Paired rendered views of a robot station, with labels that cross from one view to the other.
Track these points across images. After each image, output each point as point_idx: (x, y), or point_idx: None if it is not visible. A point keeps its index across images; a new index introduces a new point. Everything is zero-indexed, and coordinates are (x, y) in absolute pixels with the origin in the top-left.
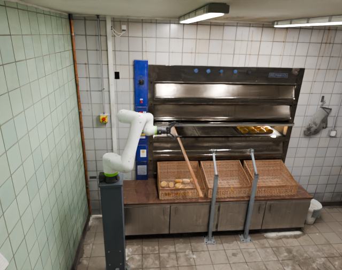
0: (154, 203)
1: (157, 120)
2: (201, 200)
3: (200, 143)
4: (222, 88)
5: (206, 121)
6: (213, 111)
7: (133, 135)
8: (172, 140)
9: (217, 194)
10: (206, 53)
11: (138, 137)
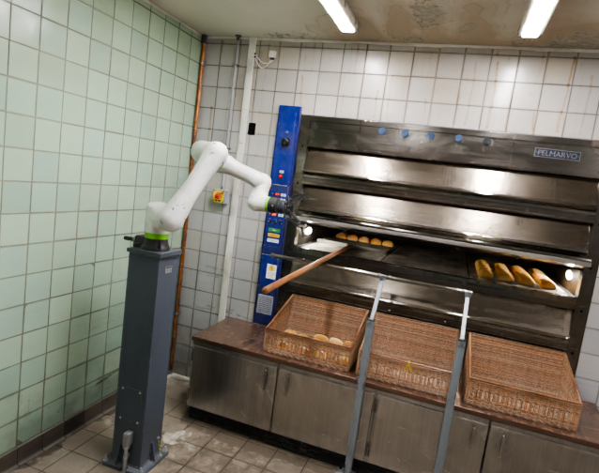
0: (250, 353)
1: None
2: (340, 373)
3: None
4: (432, 169)
5: None
6: (409, 212)
7: (195, 171)
8: None
9: (376, 371)
10: (403, 101)
11: (201, 177)
